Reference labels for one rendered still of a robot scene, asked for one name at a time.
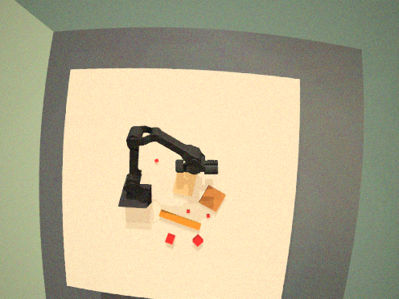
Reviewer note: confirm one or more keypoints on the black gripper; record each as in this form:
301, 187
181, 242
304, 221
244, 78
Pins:
179, 165

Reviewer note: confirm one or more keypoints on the orange long bar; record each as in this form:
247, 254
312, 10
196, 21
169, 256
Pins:
179, 219

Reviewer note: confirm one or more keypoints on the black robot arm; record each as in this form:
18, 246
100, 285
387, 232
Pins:
192, 155

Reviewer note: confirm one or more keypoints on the orange square block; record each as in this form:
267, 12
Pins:
212, 198

